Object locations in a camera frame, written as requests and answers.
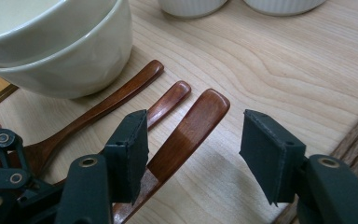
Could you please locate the dark red wooden spoon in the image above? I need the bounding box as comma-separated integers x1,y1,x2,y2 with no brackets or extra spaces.
111,88,231,224
145,79,192,132
0,59,166,188

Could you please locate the bundle of brown chopsticks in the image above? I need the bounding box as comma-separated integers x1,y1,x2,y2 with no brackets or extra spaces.
269,100,358,224

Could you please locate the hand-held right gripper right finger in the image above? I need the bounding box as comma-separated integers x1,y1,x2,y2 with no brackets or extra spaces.
239,109,307,206

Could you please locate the white ribbed mug black rim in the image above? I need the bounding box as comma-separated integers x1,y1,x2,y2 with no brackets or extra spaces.
243,0,327,17
158,0,229,19

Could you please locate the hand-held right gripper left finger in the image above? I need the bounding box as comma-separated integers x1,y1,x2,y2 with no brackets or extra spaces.
102,109,150,204

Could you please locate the cream ceramic bowl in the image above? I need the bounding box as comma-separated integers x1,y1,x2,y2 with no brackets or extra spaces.
0,0,134,100
0,0,120,68

